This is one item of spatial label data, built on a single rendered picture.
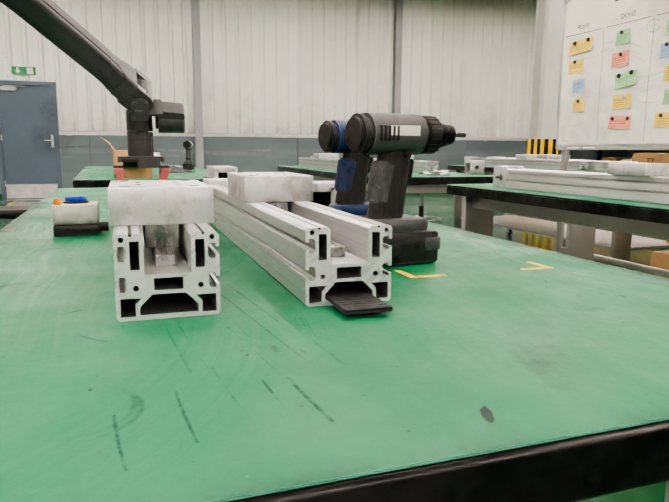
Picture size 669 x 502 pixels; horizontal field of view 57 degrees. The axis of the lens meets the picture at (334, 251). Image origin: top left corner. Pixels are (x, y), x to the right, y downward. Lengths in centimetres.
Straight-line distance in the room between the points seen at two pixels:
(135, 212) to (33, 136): 1173
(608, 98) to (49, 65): 1010
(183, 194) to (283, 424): 36
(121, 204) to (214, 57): 1196
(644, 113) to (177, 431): 381
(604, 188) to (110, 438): 216
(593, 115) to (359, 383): 397
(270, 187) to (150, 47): 1159
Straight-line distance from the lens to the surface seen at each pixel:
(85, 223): 127
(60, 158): 1235
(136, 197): 69
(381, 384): 45
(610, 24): 434
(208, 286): 63
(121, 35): 1252
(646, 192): 228
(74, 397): 46
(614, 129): 421
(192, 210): 69
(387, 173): 89
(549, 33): 931
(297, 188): 97
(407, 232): 89
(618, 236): 504
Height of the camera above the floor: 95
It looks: 9 degrees down
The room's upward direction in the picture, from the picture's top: straight up
